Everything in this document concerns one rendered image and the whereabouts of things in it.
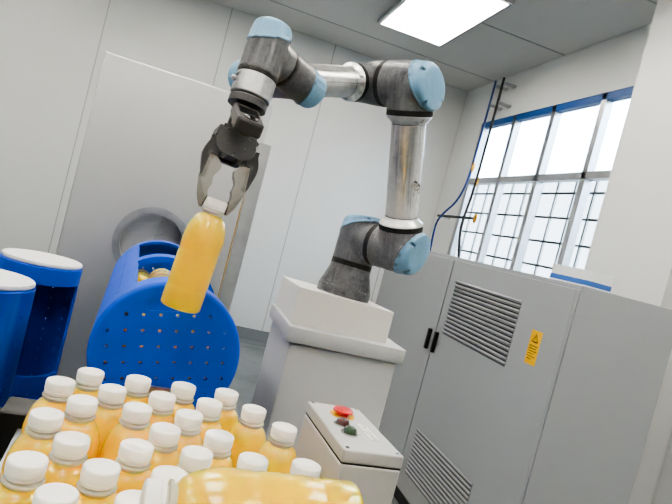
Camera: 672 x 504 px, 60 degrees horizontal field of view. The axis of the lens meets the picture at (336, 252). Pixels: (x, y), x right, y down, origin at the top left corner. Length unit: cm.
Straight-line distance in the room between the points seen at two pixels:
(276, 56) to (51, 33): 559
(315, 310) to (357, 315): 11
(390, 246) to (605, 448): 153
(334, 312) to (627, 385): 151
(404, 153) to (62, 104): 529
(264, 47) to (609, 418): 209
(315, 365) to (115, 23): 543
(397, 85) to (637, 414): 182
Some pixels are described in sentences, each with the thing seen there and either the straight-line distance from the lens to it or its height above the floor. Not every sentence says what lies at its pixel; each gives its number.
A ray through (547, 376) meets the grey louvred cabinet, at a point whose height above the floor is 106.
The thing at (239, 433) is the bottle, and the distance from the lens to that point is 95.
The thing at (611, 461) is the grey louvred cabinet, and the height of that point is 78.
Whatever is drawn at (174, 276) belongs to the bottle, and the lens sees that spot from 101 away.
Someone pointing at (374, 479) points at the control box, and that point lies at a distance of 92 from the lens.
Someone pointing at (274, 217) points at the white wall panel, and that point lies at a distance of 637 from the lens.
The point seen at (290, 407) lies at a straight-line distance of 152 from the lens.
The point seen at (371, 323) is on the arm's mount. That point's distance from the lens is 154.
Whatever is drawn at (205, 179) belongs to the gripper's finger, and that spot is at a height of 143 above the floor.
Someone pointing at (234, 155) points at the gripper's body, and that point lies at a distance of 104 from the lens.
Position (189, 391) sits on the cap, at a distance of 98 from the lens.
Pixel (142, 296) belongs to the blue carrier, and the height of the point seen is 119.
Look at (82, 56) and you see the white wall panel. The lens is 652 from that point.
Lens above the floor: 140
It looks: 2 degrees down
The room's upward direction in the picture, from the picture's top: 15 degrees clockwise
